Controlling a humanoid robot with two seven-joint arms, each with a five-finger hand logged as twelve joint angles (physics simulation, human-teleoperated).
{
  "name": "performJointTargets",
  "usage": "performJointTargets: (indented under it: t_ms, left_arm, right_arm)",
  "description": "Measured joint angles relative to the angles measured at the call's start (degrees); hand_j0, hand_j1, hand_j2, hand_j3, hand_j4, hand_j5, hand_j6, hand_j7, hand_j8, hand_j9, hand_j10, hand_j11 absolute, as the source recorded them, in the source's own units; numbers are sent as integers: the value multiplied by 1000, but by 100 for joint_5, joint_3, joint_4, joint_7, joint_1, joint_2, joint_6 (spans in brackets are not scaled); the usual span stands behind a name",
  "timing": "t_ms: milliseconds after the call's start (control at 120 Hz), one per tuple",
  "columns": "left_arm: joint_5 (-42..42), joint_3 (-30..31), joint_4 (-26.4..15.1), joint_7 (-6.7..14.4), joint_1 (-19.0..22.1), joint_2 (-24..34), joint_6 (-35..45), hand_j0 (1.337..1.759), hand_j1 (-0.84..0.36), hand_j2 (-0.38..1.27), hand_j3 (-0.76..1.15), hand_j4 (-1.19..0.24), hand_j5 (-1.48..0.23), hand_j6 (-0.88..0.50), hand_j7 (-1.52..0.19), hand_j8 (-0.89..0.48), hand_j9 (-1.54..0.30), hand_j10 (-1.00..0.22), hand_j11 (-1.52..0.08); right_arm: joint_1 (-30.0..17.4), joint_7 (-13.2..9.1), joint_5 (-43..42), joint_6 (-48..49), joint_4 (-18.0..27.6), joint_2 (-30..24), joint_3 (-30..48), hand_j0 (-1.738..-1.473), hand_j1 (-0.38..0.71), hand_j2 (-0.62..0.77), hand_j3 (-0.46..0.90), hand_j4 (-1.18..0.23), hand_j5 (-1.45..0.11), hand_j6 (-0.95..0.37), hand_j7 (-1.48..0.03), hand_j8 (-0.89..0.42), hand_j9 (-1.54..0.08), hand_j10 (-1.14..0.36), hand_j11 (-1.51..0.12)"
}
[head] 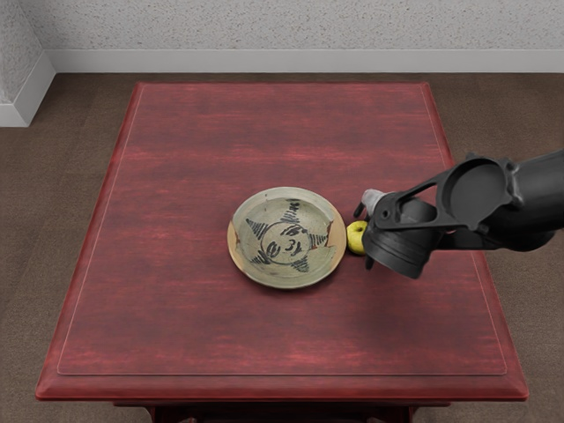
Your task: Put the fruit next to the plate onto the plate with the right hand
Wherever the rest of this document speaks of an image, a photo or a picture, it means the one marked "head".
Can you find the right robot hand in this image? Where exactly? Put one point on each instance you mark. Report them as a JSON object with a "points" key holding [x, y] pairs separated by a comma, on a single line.
{"points": [[372, 197]]}

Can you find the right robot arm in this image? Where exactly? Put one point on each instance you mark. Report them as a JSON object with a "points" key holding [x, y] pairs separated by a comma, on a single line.
{"points": [[476, 194]]}

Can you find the patterned ceramic plate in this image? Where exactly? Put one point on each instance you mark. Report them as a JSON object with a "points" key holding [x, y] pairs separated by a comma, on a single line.
{"points": [[286, 238]]}

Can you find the yellow-green apple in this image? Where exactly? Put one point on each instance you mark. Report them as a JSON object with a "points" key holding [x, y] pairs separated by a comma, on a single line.
{"points": [[355, 238]]}

